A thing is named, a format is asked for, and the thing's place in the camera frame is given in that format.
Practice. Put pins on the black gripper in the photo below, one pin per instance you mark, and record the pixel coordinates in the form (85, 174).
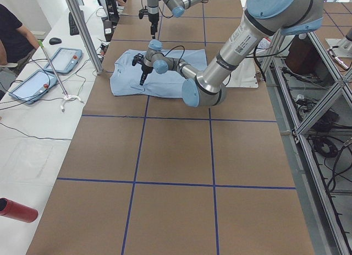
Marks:
(144, 69)
(153, 20)

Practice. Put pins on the light blue t-shirt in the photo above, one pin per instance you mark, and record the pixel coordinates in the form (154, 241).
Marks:
(126, 78)

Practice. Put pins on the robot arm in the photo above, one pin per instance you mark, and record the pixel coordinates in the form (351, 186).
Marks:
(261, 18)
(176, 7)

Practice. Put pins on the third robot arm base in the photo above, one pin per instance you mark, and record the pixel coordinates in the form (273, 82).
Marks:
(341, 47)

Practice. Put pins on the black keyboard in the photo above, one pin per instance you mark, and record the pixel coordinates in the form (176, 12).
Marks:
(73, 28)

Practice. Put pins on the black computer mouse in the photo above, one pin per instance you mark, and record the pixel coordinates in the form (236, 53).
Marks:
(55, 41)

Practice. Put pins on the metal grabber stick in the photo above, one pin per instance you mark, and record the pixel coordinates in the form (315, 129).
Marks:
(50, 68)

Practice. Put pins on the near teach pendant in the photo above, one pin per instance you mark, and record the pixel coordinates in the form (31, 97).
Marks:
(34, 88)

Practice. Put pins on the person in black shirt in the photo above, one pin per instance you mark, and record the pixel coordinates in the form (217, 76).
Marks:
(18, 44)

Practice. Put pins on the red cylinder bottle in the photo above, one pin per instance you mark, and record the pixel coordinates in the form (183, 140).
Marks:
(17, 211)

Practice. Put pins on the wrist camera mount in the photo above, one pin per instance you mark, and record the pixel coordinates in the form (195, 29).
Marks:
(138, 59)
(143, 12)

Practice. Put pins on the aluminium frame post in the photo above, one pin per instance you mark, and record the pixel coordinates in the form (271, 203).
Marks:
(74, 8)

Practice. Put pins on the white pedestal column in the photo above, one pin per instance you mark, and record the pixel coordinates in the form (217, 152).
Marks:
(244, 76)

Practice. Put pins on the aluminium frame cabinet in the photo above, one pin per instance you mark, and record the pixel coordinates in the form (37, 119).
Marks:
(310, 86)

